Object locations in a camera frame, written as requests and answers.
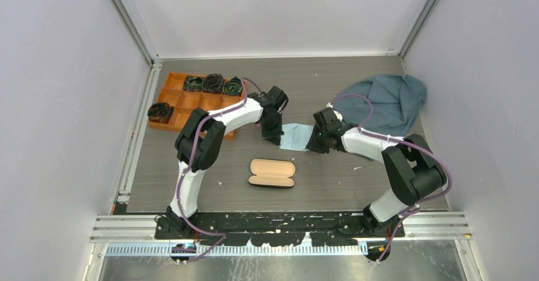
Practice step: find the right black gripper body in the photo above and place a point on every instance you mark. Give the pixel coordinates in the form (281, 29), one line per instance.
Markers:
(324, 147)

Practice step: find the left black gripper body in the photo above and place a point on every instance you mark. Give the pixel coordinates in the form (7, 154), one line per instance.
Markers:
(272, 123)

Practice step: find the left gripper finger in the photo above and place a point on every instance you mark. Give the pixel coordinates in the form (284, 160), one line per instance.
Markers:
(270, 134)
(277, 132)

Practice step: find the light blue cleaning cloth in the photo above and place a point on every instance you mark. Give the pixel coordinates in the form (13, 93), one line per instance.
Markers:
(295, 137)

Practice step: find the black glasses case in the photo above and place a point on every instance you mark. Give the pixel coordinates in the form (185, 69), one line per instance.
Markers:
(272, 173)

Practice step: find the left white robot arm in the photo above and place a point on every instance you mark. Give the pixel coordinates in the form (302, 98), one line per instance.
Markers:
(199, 143)

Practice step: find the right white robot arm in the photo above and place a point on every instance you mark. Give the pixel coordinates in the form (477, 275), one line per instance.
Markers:
(412, 171)

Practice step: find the green yellow rolled tie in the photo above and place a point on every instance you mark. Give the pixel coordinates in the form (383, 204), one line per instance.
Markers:
(233, 87)

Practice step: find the dark brown rolled tie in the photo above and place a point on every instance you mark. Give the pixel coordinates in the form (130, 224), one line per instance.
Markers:
(213, 83)

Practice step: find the dark teal cloth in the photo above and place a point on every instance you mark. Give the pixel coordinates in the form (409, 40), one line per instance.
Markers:
(384, 103)

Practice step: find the dark green rolled tie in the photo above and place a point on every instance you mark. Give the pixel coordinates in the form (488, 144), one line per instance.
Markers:
(193, 83)

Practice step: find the orange compartment tray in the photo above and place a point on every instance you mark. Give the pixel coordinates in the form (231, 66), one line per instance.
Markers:
(185, 102)

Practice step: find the black orange rolled tie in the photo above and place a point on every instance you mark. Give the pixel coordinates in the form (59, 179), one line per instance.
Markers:
(160, 112)

